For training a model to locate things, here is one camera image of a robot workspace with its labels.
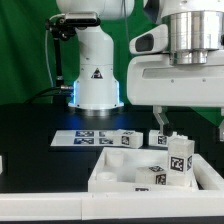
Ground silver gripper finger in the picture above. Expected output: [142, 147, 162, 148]
[219, 107, 224, 142]

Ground white left fence block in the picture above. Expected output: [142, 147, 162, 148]
[0, 155, 3, 175]

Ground black camera on stand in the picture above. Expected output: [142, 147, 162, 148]
[45, 12, 100, 41]

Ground black camera stand pole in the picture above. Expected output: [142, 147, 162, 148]
[53, 36, 65, 106]

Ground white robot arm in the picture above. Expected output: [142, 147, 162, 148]
[56, 0, 224, 134]

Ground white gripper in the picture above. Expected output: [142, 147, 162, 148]
[127, 25, 224, 137]

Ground white front fence rail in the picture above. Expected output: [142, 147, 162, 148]
[0, 190, 224, 221]

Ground black cables at base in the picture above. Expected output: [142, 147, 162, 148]
[23, 84, 75, 105]

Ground white marker sheet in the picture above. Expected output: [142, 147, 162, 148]
[51, 130, 113, 147]

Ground white square tabletop tray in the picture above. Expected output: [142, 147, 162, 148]
[88, 147, 224, 192]

